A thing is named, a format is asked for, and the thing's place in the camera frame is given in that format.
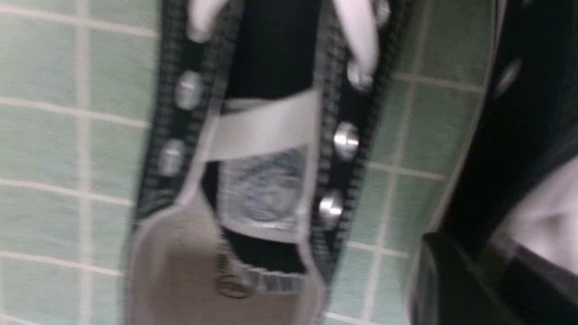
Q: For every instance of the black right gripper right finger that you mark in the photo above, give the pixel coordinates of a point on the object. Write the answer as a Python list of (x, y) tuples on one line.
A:
[(535, 290)]

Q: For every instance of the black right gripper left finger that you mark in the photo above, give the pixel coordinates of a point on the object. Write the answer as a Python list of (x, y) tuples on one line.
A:
[(448, 289)]

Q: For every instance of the green grid floor mat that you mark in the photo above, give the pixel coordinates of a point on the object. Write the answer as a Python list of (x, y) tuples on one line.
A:
[(76, 77)]

